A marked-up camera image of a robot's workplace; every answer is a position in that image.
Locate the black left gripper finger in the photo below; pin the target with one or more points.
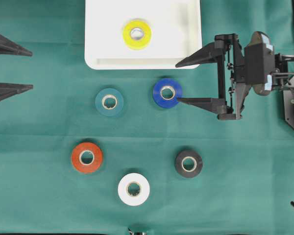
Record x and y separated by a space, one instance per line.
10 89
9 47

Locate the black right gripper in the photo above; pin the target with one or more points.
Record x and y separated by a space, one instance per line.
214 53

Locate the blue tape roll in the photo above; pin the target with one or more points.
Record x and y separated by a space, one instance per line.
167 83

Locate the yellow tape roll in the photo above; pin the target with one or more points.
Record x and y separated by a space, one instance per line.
137 34

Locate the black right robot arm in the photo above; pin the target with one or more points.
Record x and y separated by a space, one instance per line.
282 80

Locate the black tape roll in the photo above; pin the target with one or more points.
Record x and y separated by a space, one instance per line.
188 163

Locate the white plastic tray case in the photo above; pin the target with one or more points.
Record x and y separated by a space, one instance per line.
175 27

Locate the teal tape roll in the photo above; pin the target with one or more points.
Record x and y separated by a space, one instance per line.
109 102

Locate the red tape roll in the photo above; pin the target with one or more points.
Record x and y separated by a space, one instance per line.
87 157

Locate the white tape roll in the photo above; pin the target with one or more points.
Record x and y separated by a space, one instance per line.
133 189

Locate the metal stand at bottom edge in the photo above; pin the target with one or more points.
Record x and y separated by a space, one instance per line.
136 233

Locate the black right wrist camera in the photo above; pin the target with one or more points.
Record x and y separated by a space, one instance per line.
259 63

